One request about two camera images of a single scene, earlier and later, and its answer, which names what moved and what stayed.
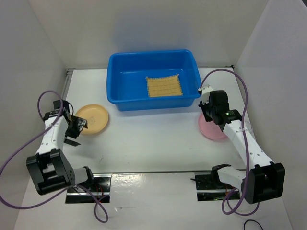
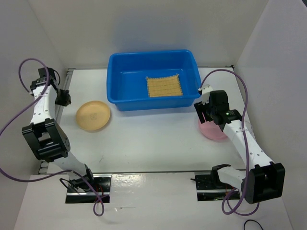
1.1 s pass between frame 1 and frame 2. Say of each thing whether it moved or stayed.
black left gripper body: moved
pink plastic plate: stayed
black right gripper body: stayed
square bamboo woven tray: stayed
